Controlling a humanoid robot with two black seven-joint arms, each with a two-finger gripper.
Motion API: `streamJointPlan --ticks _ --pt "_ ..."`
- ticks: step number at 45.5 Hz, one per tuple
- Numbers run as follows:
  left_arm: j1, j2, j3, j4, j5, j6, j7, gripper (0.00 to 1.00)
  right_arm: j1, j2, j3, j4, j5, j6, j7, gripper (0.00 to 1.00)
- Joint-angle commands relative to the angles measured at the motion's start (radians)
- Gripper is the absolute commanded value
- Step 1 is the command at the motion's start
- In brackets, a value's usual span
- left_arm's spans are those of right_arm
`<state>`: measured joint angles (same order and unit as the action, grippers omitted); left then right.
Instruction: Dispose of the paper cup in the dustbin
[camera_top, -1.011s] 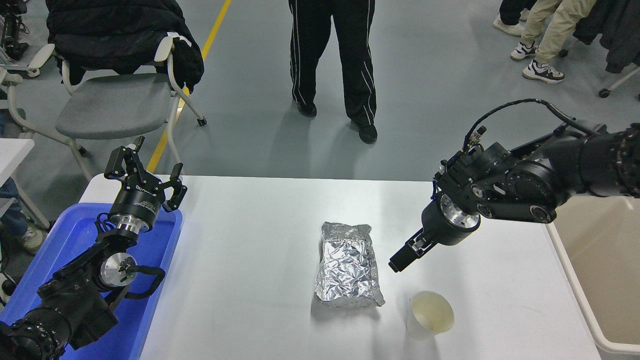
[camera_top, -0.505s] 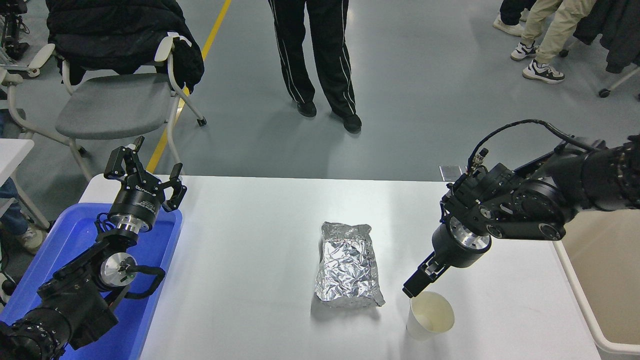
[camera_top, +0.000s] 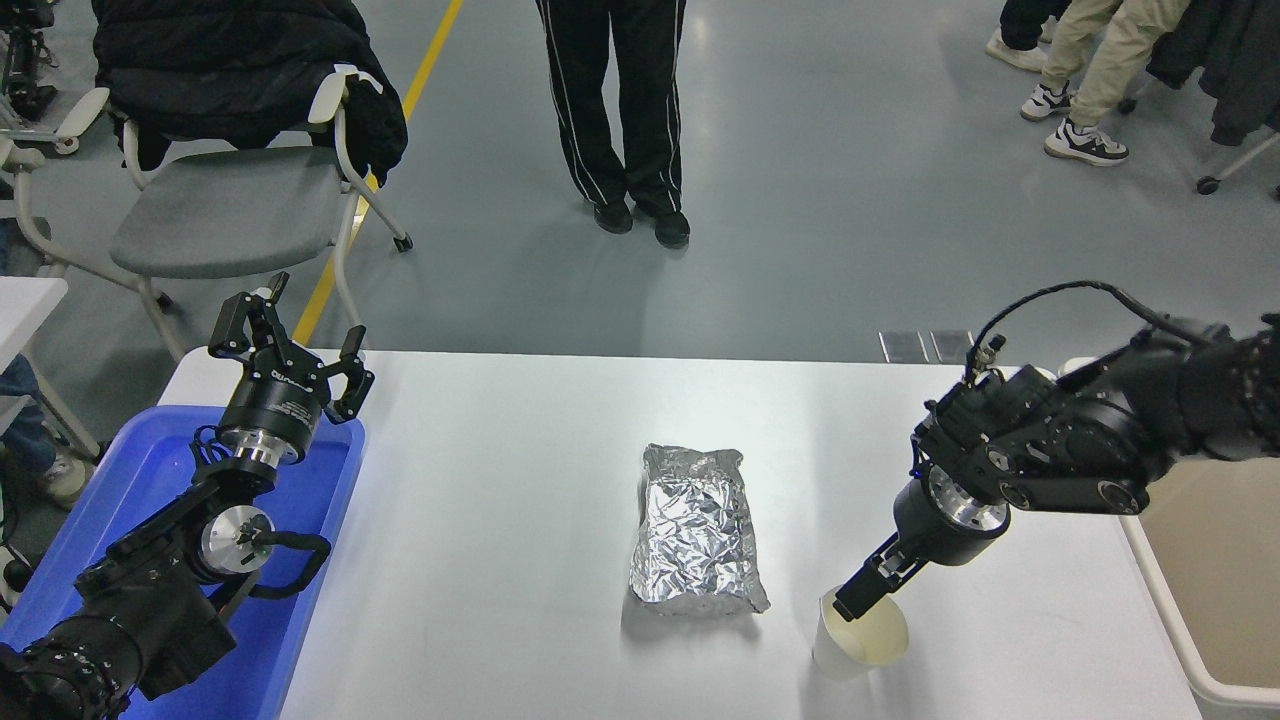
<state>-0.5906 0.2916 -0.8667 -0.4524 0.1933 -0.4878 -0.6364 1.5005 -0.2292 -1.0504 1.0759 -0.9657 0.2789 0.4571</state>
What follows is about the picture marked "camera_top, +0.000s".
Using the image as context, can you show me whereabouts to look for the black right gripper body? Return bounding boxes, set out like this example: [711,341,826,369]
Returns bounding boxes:
[893,470,1011,569]

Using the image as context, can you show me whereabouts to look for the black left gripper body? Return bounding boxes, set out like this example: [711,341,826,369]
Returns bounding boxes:
[217,362,332,456]

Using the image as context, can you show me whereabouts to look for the white paper cup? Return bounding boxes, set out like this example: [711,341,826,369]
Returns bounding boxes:
[811,585,909,683]

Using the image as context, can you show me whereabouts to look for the large pale dustbin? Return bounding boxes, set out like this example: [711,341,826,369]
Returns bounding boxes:
[1060,357,1280,720]

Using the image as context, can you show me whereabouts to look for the blue plastic tray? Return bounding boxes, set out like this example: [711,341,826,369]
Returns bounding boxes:
[0,404,366,720]

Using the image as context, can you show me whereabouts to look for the grey seat folding chair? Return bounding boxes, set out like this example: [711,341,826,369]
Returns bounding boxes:
[0,65,415,363]

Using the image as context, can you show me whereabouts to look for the crumpled silver foil package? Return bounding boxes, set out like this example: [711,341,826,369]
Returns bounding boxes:
[628,443,771,617]

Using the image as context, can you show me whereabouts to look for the small white table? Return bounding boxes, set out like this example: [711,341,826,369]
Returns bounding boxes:
[0,277,101,461]

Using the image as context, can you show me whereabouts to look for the person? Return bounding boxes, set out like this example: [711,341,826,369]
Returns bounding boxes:
[985,0,1076,73]
[535,0,691,250]
[1020,0,1196,167]
[0,355,96,509]

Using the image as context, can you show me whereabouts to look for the black padded jacket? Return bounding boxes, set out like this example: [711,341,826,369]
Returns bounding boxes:
[90,0,409,188]

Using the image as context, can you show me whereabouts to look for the black equipment stand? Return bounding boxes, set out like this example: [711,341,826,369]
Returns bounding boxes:
[0,0,59,123]

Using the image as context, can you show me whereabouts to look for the office chair with castors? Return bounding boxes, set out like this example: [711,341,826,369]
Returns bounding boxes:
[1118,95,1280,198]

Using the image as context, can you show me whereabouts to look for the dark coat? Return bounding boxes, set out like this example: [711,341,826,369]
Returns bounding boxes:
[1145,0,1280,148]

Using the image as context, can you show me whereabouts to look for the white chair frame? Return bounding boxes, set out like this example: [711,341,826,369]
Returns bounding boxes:
[0,87,111,158]

